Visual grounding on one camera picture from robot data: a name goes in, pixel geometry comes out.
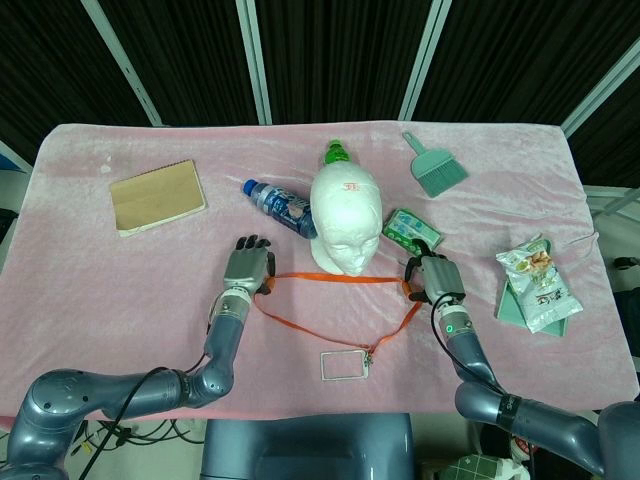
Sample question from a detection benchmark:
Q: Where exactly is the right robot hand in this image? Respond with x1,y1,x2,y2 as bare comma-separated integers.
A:
403,239,467,306

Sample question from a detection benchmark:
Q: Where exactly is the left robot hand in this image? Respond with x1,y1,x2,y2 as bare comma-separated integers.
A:
222,233,278,297

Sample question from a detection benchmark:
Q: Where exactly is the orange lanyard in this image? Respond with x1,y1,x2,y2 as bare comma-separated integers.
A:
252,271,424,354

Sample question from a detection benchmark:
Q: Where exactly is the white foam mannequin head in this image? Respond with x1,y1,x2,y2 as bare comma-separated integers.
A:
309,164,385,276

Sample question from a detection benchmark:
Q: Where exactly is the green tissue pack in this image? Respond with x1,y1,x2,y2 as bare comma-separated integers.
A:
382,208,445,254

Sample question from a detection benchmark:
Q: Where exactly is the light green flat box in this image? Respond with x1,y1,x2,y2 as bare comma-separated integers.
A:
495,234,569,337

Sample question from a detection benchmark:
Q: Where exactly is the blue plastic drink bottle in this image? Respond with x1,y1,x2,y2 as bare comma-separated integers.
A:
242,178,319,239

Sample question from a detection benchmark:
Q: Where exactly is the white snack bag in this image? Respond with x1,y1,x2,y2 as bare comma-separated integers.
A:
495,238,585,335

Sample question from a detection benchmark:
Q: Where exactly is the pink fleece table cloth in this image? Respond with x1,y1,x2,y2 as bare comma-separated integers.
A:
0,122,638,424

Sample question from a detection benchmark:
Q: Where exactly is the green hand brush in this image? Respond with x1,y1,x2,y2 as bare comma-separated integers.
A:
402,131,470,198

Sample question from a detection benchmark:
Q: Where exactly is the brown paper notebook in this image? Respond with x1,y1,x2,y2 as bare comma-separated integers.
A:
109,159,208,237

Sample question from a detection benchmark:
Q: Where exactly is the green capped bottle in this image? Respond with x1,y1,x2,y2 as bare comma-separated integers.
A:
322,141,354,169

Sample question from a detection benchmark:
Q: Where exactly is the red white cup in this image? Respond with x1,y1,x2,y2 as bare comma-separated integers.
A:
512,432,539,462

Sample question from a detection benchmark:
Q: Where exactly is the green grid pattern box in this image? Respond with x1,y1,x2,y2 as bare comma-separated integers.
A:
444,452,507,480

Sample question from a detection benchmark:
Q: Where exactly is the blue-grey robot torso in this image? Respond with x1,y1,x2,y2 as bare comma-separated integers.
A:
199,413,416,480

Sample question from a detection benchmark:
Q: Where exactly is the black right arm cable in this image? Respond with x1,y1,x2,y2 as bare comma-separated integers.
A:
431,294,504,392

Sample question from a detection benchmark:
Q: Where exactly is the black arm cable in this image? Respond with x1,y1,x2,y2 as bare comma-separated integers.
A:
431,294,504,392
97,319,216,451

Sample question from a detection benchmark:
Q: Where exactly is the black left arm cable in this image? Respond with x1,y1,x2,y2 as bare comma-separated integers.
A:
97,319,216,451

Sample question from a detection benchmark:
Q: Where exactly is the black floor cable bundle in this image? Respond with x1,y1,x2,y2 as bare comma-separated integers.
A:
64,418,202,452

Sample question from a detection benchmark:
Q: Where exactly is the white partition frame post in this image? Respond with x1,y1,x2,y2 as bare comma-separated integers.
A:
234,0,274,126
559,37,640,137
79,0,164,127
398,0,452,122

